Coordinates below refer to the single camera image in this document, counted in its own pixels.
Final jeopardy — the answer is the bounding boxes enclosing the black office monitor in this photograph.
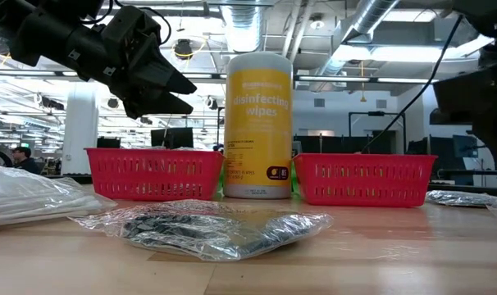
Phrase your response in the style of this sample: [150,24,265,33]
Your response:
[96,137,121,149]
[452,134,479,159]
[150,127,195,150]

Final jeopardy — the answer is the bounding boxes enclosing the long black arm cable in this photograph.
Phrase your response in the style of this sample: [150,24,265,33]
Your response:
[359,14,465,156]

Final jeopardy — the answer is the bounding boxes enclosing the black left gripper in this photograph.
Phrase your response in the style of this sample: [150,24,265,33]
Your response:
[70,6,198,120]

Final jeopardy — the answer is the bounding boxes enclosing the person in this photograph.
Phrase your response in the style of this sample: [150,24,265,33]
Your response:
[11,146,41,176]

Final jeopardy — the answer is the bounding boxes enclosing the bagged black hair ties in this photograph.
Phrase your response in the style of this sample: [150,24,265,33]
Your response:
[425,189,497,208]
[70,199,335,262]

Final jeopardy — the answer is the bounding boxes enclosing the silver ceiling duct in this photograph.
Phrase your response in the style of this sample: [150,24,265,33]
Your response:
[317,0,401,77]
[219,0,271,53]

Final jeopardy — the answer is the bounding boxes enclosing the black tube stand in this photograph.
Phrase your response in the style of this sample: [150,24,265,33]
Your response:
[348,111,408,155]

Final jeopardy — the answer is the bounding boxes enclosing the yellow disinfecting wipes canister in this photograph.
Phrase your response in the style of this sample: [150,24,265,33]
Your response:
[222,51,294,201]

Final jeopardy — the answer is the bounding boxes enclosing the red plastic slotted basket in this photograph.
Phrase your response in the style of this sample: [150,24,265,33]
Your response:
[292,152,438,208]
[85,147,226,202]

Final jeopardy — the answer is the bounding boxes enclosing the green plastic slotted basket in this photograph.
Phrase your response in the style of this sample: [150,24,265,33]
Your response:
[290,161,301,202]
[215,163,226,201]

